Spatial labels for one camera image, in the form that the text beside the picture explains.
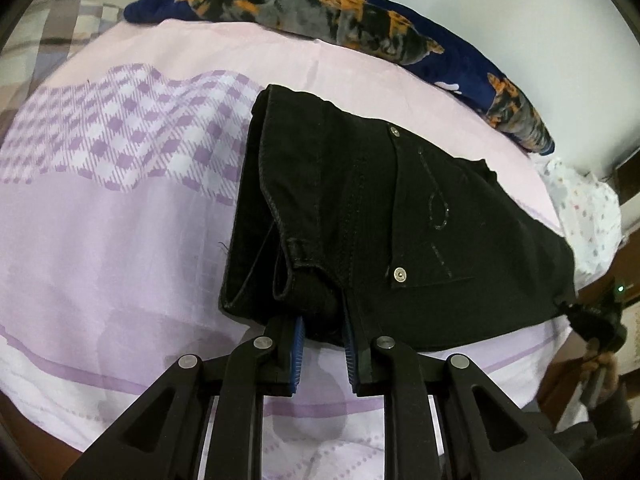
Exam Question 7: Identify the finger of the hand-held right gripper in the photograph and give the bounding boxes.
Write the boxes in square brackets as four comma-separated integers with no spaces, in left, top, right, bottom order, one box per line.
[559,300,588,328]

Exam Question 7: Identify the black pants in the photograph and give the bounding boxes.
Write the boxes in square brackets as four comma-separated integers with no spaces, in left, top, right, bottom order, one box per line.
[219,84,577,353]

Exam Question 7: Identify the white dotted pillow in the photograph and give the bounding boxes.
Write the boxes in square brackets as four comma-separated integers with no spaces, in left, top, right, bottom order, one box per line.
[531,155,623,291]

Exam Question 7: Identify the person's right hand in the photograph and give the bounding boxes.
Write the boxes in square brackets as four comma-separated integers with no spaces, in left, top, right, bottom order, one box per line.
[581,339,621,407]

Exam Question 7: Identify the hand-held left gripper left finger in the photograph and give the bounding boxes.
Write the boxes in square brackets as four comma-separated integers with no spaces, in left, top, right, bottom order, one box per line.
[62,316,307,480]

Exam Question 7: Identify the brown wooden wall frame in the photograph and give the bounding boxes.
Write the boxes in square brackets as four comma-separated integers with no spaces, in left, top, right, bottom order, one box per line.
[614,157,640,241]

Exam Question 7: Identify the pink purple checked bed sheet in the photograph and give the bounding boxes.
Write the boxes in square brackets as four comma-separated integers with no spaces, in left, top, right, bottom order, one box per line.
[0,17,573,480]

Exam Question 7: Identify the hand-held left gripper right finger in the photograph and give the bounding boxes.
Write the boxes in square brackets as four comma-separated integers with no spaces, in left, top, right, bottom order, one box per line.
[344,304,581,480]

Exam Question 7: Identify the navy pillow with orange print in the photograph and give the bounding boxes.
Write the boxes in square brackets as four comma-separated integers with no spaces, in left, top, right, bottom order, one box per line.
[123,0,556,156]

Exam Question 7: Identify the grey plaid cloth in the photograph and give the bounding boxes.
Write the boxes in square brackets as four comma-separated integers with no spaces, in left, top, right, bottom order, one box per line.
[0,0,127,128]

